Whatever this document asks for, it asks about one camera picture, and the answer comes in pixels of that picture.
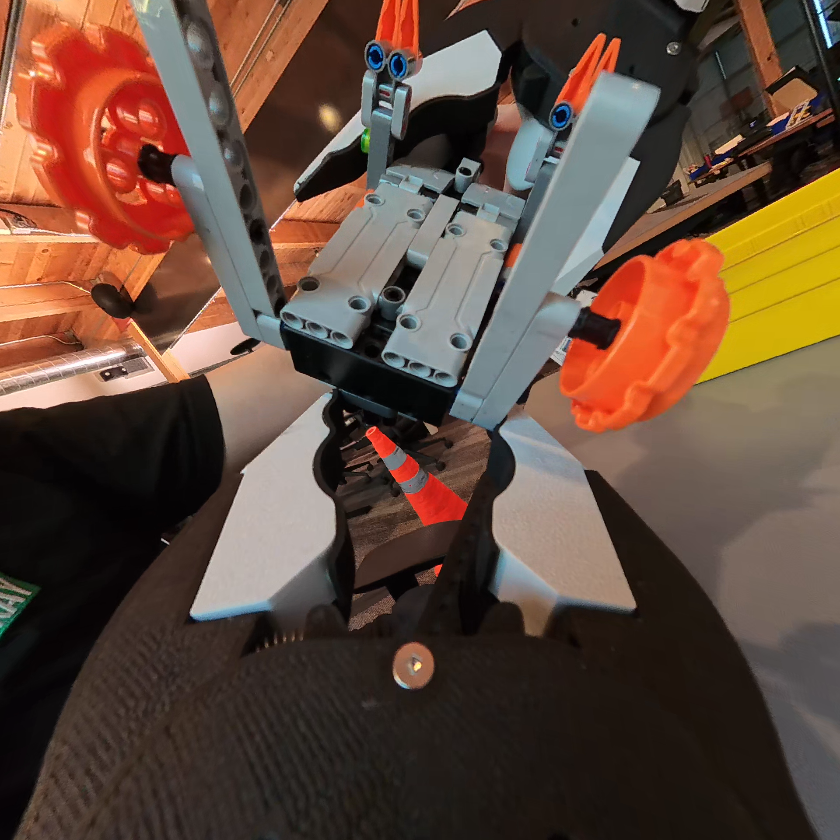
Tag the orange traffic cone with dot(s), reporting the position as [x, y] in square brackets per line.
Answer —
[420, 485]

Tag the yellow plastic bin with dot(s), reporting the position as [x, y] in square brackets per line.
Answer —
[787, 275]

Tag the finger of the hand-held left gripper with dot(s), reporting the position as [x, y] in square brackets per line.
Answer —
[453, 85]
[623, 197]

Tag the silver ceiling duct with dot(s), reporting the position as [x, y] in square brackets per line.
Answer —
[65, 371]

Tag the grey orange building-block robot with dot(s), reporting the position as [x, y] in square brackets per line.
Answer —
[367, 275]

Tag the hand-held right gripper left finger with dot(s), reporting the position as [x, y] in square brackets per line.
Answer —
[275, 525]

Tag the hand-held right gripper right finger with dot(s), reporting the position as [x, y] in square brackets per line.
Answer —
[558, 538]

